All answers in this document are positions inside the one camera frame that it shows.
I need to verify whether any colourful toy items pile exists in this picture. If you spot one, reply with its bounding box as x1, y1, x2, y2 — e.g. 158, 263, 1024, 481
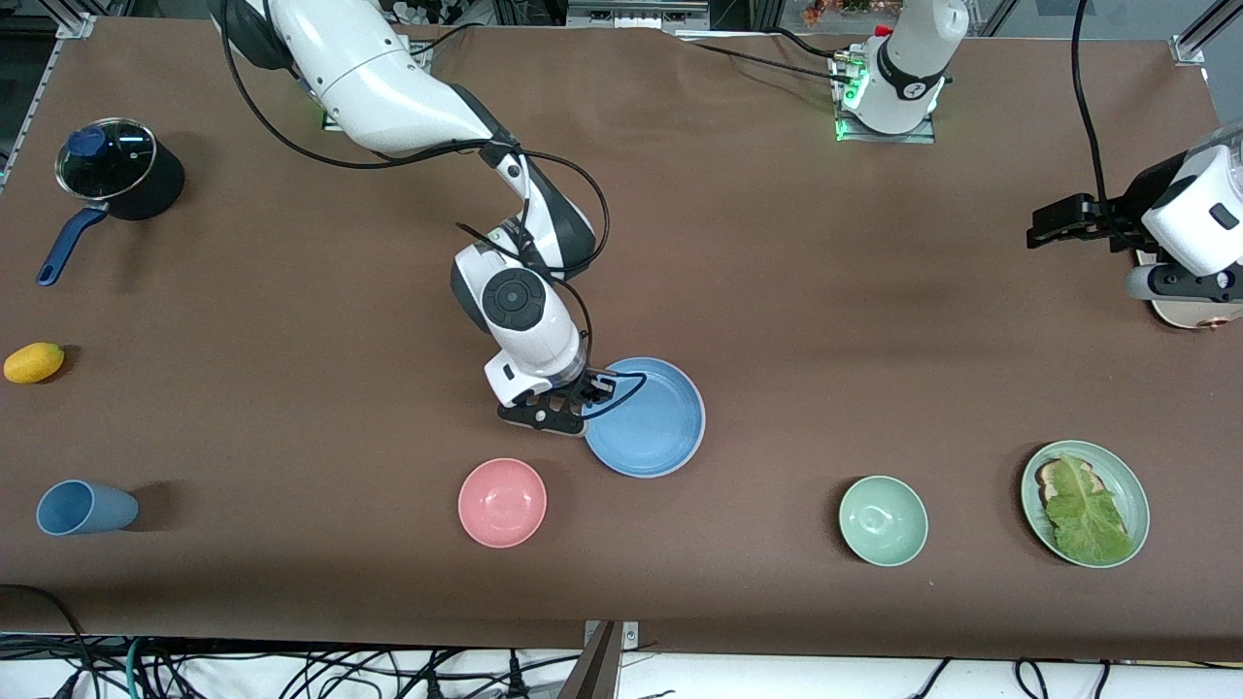
804, 0, 909, 26

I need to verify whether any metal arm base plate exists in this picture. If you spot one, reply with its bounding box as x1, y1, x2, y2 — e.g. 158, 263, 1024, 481
833, 50, 937, 145

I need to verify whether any small green bowl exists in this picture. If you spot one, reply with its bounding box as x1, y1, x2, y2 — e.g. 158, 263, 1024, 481
838, 475, 929, 567

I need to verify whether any blue cup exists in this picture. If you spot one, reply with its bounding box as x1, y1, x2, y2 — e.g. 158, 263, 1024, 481
36, 480, 140, 537

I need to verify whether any beige kitchen appliance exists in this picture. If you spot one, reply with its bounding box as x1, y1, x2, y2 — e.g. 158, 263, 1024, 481
1134, 248, 1243, 332

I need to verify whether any aluminium corner profile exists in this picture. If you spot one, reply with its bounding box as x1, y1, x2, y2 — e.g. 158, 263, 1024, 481
0, 0, 100, 185
1170, 0, 1243, 67

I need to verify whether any black pot blue handle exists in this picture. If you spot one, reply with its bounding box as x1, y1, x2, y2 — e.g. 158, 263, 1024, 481
36, 116, 186, 288

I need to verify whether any small pink bowl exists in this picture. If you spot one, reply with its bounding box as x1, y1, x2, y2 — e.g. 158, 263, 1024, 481
457, 457, 548, 549

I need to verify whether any toast bread slice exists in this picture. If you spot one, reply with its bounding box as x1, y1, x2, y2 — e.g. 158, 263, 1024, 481
1035, 459, 1103, 506

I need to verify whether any yellow lemon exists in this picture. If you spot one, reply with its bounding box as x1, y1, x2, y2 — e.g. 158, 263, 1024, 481
3, 342, 66, 384

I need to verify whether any aluminium frame beam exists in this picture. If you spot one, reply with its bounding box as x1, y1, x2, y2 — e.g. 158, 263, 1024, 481
566, 0, 712, 32

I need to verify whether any black base cable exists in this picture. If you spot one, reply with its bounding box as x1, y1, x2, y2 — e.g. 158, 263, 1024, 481
678, 27, 857, 88
408, 23, 487, 57

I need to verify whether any green plate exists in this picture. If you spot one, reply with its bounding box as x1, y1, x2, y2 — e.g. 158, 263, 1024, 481
1020, 440, 1151, 569

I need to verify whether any brown table cover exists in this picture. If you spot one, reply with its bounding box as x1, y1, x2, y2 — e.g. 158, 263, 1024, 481
0, 17, 1243, 663

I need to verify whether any silver metal bracket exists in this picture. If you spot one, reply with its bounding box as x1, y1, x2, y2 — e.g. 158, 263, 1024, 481
583, 619, 640, 651

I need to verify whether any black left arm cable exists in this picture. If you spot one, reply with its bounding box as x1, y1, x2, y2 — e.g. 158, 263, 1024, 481
1070, 0, 1118, 229

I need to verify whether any dark brown post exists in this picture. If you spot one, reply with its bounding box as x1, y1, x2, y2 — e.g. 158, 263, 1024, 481
556, 621, 624, 699

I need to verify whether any green lettuce leaf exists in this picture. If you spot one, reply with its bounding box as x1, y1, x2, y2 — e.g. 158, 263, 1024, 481
1044, 452, 1135, 566

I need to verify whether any blue plate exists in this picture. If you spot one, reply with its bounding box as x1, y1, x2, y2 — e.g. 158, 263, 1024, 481
583, 357, 703, 477

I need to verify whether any glass lid blue knob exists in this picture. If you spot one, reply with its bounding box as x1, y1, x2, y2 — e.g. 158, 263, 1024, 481
56, 117, 157, 201

